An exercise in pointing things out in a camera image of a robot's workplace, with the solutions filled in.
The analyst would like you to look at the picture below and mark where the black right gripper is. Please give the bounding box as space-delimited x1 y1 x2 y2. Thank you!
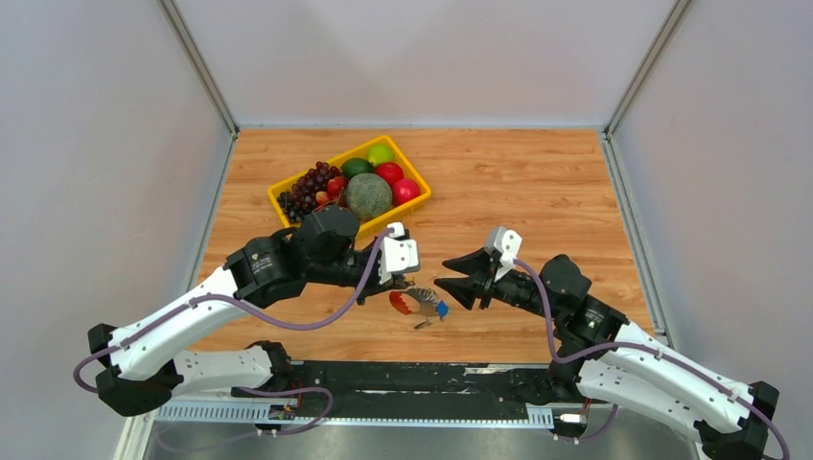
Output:
432 248 560 322

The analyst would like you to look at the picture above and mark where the blue key tag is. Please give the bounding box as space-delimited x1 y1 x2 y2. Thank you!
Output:
435 301 449 319

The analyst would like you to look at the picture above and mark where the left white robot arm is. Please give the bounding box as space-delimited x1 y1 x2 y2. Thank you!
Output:
88 206 420 417

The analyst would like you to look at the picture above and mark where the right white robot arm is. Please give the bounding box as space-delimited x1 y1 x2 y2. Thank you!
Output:
434 248 790 459

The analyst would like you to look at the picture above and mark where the green netted melon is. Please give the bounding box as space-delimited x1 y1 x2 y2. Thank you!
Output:
344 172 393 220

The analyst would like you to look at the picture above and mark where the red strawberry cluster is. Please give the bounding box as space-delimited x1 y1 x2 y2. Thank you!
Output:
314 175 348 211

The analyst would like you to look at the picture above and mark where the dark purple grape bunch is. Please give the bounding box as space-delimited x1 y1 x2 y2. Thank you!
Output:
272 161 343 224

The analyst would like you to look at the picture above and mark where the pink red apple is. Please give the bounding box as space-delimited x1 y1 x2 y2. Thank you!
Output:
391 178 421 207

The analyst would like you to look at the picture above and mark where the dark green lime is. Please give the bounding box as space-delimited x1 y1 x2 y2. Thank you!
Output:
341 158 374 180

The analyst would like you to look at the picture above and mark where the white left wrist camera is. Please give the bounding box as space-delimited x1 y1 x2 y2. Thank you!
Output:
379 222 421 285

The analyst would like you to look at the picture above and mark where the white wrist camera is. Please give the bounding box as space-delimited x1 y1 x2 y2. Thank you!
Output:
483 226 523 281
379 222 421 285

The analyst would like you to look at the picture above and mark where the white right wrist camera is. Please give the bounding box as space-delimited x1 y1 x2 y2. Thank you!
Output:
483 226 523 281

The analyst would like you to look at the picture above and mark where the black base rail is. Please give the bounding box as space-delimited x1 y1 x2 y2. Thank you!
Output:
263 360 585 421

